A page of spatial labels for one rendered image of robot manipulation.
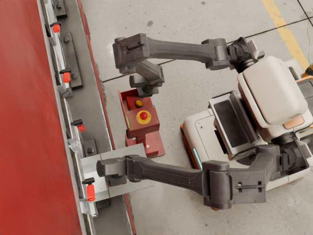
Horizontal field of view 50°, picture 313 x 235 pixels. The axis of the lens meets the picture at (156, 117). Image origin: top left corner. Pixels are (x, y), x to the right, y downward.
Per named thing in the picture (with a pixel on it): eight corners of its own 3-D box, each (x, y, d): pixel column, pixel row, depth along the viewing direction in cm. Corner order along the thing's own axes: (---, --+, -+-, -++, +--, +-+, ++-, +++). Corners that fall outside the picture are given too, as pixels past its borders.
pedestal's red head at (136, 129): (159, 130, 175) (160, 119, 158) (129, 138, 173) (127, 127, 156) (149, 96, 181) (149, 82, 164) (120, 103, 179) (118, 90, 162)
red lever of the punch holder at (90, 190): (95, 196, 99) (93, 175, 107) (82, 200, 98) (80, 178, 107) (97, 201, 100) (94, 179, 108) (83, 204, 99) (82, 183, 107)
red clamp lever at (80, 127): (87, 131, 122) (82, 122, 113) (76, 134, 122) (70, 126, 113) (86, 126, 123) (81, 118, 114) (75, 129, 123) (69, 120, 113)
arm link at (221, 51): (239, 59, 126) (236, 46, 126) (223, 58, 119) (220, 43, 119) (219, 67, 132) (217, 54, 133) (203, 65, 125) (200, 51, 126)
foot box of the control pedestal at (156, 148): (165, 154, 238) (166, 150, 227) (131, 163, 235) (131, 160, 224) (158, 128, 244) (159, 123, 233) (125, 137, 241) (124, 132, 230)
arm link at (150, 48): (137, 59, 96) (131, 26, 97) (112, 73, 107) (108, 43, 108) (234, 64, 124) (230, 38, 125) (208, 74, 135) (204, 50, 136)
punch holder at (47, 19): (57, 48, 131) (45, 23, 115) (36, 52, 130) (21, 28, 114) (51, 16, 135) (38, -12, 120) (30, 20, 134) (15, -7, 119)
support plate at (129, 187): (154, 185, 133) (154, 185, 132) (89, 203, 130) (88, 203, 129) (142, 143, 138) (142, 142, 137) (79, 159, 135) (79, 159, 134)
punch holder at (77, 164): (89, 200, 112) (80, 195, 97) (64, 206, 111) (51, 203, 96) (80, 157, 117) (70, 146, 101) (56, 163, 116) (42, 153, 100)
